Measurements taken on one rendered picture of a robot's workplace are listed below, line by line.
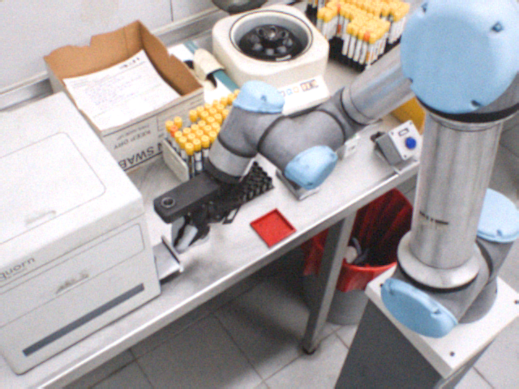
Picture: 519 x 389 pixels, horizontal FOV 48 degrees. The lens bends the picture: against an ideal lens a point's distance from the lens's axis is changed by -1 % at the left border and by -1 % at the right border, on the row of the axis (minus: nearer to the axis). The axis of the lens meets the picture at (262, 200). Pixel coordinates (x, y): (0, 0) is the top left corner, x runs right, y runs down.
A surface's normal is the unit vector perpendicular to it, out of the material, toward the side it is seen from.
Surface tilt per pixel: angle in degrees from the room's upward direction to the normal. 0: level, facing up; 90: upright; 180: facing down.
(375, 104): 100
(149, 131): 91
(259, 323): 0
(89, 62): 87
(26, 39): 90
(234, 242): 0
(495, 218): 10
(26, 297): 90
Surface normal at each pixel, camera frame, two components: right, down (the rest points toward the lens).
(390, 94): -0.40, 0.80
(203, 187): 0.07, -0.61
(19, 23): 0.59, 0.65
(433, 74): -0.66, 0.47
